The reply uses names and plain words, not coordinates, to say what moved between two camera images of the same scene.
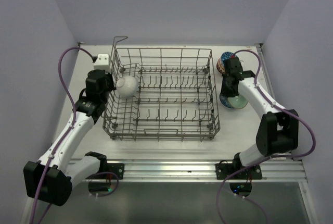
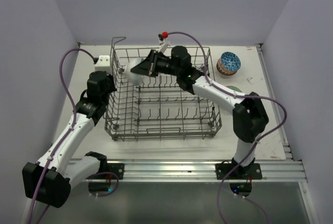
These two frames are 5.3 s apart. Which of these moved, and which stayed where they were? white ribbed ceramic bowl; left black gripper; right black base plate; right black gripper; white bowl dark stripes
Moved: right black gripper; white ribbed ceramic bowl
Stayed: right black base plate; white bowl dark stripes; left black gripper
